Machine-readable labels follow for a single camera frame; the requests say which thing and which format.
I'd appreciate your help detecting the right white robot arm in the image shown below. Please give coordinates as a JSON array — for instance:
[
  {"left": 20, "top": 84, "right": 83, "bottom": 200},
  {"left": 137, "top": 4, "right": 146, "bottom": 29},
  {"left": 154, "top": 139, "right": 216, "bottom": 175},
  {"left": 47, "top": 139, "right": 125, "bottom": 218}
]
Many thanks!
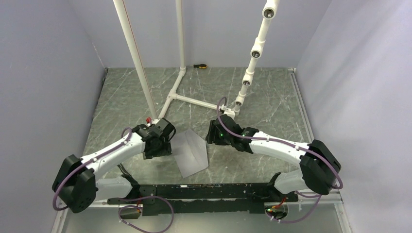
[{"left": 206, "top": 115, "right": 343, "bottom": 201}]

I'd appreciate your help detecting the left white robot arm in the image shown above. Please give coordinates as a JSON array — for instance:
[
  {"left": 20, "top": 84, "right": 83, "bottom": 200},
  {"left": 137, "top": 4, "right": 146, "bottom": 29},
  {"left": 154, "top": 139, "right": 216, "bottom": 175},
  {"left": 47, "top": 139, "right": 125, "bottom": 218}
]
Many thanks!
[{"left": 52, "top": 118, "right": 176, "bottom": 213}]

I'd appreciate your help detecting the yellow black screwdriver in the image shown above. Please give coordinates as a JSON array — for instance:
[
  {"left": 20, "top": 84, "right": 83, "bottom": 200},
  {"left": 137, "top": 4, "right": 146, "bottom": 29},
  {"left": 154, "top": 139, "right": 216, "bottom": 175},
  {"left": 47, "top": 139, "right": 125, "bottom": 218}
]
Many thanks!
[{"left": 193, "top": 64, "right": 207, "bottom": 69}]

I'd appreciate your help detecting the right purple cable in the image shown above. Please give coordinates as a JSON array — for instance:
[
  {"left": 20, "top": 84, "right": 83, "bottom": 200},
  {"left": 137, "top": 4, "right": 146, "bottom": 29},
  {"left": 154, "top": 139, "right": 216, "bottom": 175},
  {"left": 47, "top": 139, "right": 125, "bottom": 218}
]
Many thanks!
[{"left": 216, "top": 96, "right": 344, "bottom": 225}]

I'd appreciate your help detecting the purple cable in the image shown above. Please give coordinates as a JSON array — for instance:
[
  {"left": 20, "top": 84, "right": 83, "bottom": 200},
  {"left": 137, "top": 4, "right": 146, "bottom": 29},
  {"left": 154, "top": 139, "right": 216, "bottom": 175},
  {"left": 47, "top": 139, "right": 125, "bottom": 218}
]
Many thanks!
[
  {"left": 52, "top": 127, "right": 133, "bottom": 212},
  {"left": 216, "top": 96, "right": 344, "bottom": 225}
]

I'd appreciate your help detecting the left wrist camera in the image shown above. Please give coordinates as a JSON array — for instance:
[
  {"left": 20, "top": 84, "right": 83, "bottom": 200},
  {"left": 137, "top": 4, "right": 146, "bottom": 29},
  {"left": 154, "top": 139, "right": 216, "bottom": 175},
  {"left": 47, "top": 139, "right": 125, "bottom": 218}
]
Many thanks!
[{"left": 145, "top": 117, "right": 160, "bottom": 126}]

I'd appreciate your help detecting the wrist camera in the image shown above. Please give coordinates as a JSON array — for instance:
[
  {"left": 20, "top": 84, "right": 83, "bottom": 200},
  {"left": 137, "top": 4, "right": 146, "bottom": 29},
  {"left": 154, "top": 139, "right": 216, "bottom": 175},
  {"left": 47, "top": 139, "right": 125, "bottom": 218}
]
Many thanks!
[
  {"left": 219, "top": 108, "right": 236, "bottom": 118},
  {"left": 145, "top": 117, "right": 160, "bottom": 126}
]

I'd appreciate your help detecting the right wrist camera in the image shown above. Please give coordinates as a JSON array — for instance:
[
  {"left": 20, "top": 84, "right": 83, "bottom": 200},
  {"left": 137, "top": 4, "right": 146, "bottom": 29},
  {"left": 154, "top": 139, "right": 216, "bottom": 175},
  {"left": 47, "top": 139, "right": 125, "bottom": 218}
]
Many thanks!
[{"left": 219, "top": 108, "right": 236, "bottom": 118}]

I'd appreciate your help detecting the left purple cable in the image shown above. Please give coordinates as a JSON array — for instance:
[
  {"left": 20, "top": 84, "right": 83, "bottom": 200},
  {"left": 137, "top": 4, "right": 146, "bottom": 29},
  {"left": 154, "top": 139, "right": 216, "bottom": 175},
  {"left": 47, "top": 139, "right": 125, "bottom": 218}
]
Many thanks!
[{"left": 52, "top": 127, "right": 133, "bottom": 212}]

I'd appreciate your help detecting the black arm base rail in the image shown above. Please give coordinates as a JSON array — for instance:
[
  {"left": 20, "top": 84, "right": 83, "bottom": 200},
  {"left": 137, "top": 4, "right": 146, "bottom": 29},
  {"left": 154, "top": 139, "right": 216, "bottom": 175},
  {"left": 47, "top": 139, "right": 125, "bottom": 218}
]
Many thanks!
[{"left": 107, "top": 183, "right": 298, "bottom": 216}]

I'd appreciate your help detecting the white PVC pipe frame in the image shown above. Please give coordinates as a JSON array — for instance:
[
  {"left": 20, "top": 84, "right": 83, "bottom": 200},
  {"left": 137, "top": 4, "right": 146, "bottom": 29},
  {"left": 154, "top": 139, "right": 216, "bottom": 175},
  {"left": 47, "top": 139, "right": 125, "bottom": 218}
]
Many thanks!
[{"left": 113, "top": 0, "right": 279, "bottom": 119}]

